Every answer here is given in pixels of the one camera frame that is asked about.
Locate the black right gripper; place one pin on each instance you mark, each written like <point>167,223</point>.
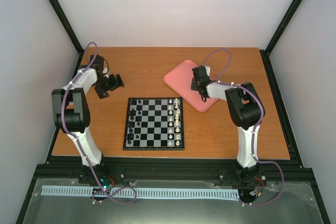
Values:
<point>193,86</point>

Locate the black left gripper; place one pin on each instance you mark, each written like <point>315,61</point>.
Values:
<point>114,85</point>

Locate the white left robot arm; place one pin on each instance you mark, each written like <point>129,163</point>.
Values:
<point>70,107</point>

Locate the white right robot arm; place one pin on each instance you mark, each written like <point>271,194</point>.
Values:
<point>246,112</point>

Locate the pink plastic tray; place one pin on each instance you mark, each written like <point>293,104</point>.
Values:
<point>180,80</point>

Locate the black and white chessboard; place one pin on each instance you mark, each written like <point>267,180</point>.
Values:
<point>154,125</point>

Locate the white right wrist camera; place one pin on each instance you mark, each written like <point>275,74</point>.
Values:
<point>208,69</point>

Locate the light blue cable duct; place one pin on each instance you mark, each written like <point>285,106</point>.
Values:
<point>142,193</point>

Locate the black aluminium frame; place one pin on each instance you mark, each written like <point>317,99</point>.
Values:
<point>187,169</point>

